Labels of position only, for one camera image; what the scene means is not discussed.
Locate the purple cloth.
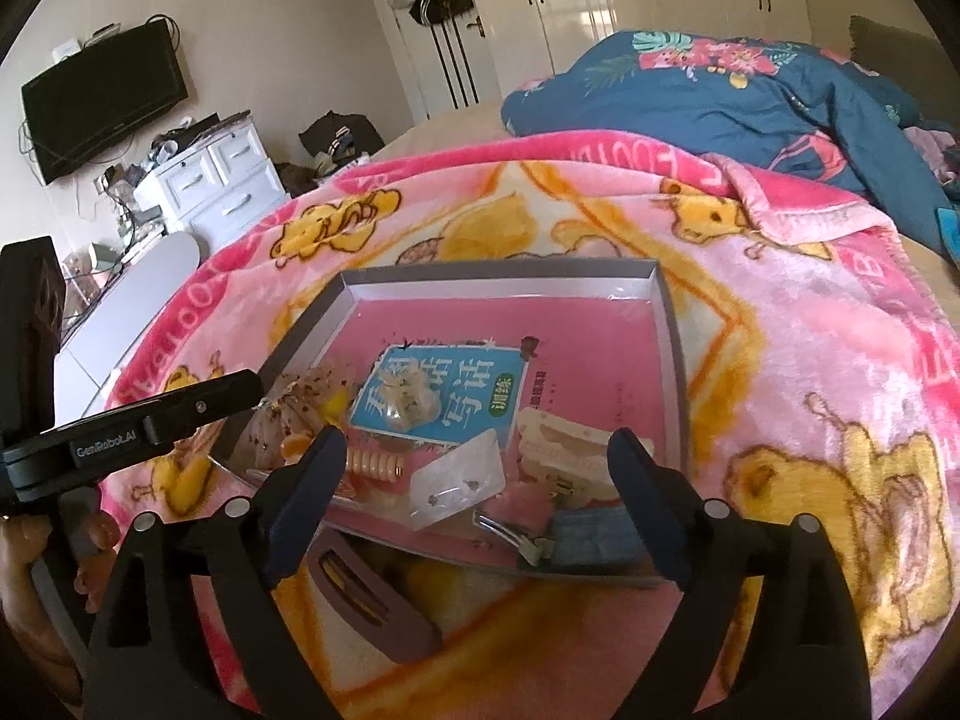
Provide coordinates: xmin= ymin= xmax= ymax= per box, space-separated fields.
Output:
xmin=904 ymin=120 xmax=960 ymax=188

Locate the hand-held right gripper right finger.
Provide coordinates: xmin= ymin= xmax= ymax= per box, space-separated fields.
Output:
xmin=606 ymin=427 xmax=875 ymax=720

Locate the person's left hand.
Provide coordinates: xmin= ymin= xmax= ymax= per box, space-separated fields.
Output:
xmin=0 ymin=514 xmax=121 ymax=698

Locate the floral scrunchie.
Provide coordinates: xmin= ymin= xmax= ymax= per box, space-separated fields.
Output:
xmin=240 ymin=364 xmax=357 ymax=473

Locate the colourful striped cloth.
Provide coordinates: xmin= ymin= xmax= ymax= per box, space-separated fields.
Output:
xmin=934 ymin=202 xmax=960 ymax=263

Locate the white door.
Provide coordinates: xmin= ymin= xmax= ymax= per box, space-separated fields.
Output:
xmin=360 ymin=0 xmax=503 ymax=121

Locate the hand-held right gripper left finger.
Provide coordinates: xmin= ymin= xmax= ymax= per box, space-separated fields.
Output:
xmin=79 ymin=424 xmax=350 ymax=720

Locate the brown hair barrette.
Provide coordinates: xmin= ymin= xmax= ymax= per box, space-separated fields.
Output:
xmin=304 ymin=526 xmax=443 ymax=665

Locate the beige claw hair clip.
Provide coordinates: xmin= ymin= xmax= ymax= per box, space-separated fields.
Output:
xmin=517 ymin=406 xmax=612 ymax=500

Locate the pink book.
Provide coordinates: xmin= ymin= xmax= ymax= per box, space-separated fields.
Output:
xmin=322 ymin=292 xmax=683 ymax=578

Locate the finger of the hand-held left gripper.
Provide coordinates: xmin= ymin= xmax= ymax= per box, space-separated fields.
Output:
xmin=146 ymin=370 xmax=267 ymax=445

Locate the blue floral quilt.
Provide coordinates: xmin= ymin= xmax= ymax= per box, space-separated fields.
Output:
xmin=501 ymin=30 xmax=957 ymax=256

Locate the clear earring bag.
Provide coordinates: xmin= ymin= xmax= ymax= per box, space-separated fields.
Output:
xmin=409 ymin=431 xmax=505 ymax=535

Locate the black bag on floor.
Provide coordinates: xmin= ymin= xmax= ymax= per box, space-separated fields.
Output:
xmin=298 ymin=111 xmax=387 ymax=166

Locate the orange spiral hair tie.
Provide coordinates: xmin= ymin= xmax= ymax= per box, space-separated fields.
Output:
xmin=341 ymin=448 xmax=413 ymax=482

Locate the grey cardboard tray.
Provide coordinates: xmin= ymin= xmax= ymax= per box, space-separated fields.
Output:
xmin=206 ymin=257 xmax=691 ymax=590

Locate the metal hair clip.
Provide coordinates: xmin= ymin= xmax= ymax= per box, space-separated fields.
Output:
xmin=472 ymin=510 xmax=556 ymax=567

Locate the white drawer cabinet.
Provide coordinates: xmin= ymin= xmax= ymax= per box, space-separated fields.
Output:
xmin=135 ymin=116 xmax=290 ymax=252

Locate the black flat television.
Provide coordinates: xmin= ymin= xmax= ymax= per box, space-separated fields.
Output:
xmin=21 ymin=21 xmax=188 ymax=187

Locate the pink printed blanket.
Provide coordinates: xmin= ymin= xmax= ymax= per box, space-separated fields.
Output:
xmin=97 ymin=131 xmax=960 ymax=720

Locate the clear jewelry box blue lining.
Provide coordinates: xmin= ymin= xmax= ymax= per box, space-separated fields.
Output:
xmin=551 ymin=504 xmax=661 ymax=567

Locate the white rounded board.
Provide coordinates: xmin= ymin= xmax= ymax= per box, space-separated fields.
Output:
xmin=56 ymin=231 xmax=202 ymax=421

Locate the olive green cushion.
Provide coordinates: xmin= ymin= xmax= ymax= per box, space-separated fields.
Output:
xmin=847 ymin=15 xmax=938 ymax=83

